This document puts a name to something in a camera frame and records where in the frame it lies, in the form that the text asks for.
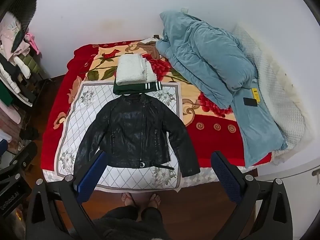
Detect black leather jacket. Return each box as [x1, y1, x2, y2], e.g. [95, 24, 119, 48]
[74, 94, 200, 177]

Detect folded white fleece garment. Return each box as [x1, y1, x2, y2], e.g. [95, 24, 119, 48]
[116, 54, 157, 86]

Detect white textured pillow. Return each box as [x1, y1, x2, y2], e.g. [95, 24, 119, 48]
[233, 24, 315, 165]

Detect person legs and feet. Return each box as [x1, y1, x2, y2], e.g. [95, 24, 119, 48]
[93, 192, 171, 239]

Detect light blue quilt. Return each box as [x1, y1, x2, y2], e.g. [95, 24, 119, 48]
[156, 11, 287, 167]

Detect folded green striped garment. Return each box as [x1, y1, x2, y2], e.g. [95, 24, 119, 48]
[113, 81, 162, 95]

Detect black phone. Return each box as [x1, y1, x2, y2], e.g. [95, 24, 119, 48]
[243, 98, 258, 107]

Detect yellow small device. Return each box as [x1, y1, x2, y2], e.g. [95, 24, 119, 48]
[251, 88, 260, 103]

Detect red floral blanket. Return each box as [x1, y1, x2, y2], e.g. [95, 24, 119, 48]
[39, 39, 273, 178]

